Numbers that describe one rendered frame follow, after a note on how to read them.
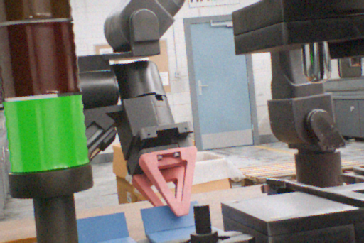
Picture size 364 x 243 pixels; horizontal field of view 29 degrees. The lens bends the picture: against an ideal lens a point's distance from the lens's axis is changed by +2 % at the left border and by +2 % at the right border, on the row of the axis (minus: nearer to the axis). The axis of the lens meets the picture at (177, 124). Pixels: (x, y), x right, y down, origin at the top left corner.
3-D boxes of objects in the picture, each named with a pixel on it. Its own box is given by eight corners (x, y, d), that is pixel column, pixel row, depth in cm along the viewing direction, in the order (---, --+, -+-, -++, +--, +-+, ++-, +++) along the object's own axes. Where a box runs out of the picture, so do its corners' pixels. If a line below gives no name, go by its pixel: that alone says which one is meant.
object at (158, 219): (199, 224, 83) (196, 200, 83) (254, 249, 68) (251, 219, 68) (141, 234, 81) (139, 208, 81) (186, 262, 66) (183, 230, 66)
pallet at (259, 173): (329, 169, 799) (328, 156, 799) (376, 178, 702) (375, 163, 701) (227, 182, 771) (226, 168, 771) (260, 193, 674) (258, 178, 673)
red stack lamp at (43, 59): (77, 92, 37) (69, 28, 37) (87, 90, 33) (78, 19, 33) (1, 99, 36) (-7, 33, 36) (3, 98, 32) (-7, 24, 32)
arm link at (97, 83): (75, 116, 81) (62, 11, 80) (57, 116, 89) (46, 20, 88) (168, 106, 85) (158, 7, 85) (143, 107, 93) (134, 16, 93)
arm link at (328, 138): (308, 110, 93) (345, 106, 95) (274, 111, 101) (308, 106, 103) (313, 158, 93) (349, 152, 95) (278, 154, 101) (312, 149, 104)
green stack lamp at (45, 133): (84, 158, 37) (77, 95, 37) (94, 163, 34) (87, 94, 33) (8, 168, 36) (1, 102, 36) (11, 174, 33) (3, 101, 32)
